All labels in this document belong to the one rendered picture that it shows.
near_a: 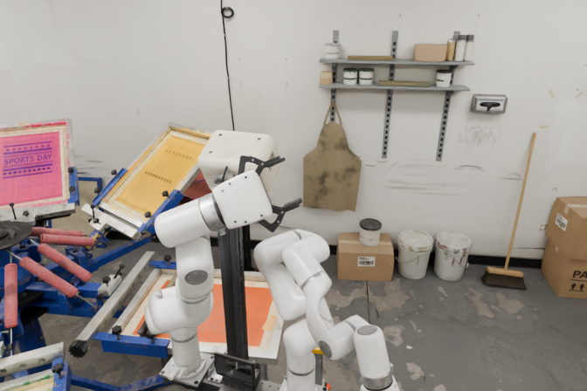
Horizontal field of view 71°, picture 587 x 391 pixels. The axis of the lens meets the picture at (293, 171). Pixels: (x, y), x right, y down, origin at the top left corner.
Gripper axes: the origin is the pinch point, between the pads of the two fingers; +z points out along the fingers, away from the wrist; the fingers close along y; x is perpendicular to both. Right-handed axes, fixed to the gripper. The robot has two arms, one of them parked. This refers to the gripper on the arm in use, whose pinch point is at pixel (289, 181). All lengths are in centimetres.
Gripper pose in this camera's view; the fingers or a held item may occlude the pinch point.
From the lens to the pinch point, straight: 84.4
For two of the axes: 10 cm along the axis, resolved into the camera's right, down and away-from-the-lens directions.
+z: 9.3, -3.8, -0.3
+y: -3.8, -9.2, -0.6
